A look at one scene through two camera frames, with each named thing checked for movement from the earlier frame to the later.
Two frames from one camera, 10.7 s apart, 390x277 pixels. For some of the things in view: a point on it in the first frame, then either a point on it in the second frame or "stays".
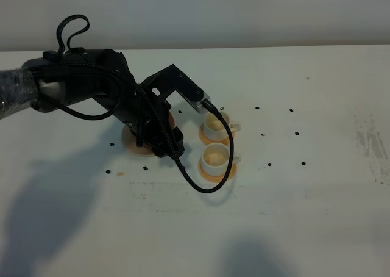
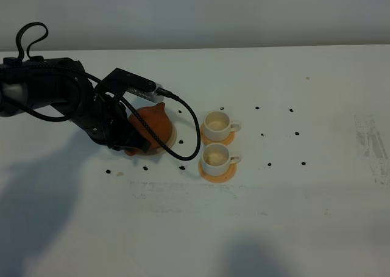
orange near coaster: [231, 174] stays
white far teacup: [214, 128] stays
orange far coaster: [205, 139] stays
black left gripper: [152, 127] → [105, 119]
